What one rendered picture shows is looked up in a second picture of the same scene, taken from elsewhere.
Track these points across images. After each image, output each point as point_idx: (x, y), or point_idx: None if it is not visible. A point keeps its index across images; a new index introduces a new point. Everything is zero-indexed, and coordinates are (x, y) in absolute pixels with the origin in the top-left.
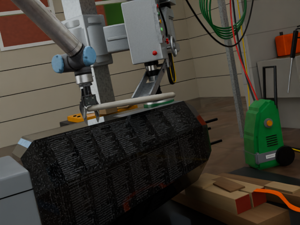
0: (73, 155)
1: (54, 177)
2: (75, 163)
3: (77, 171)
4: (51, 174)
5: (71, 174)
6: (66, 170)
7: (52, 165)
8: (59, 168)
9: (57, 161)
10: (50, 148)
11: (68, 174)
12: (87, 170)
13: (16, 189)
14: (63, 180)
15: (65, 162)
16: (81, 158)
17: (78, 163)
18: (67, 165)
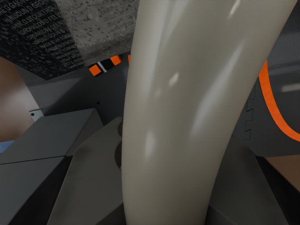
0: (66, 2)
1: (35, 66)
2: (80, 32)
3: (92, 51)
4: (21, 60)
5: (78, 58)
6: (58, 50)
7: (6, 40)
8: (34, 48)
9: (12, 28)
10: None
11: (68, 57)
12: (119, 47)
13: None
14: (61, 68)
15: (44, 29)
16: (99, 15)
17: (92, 31)
18: (57, 39)
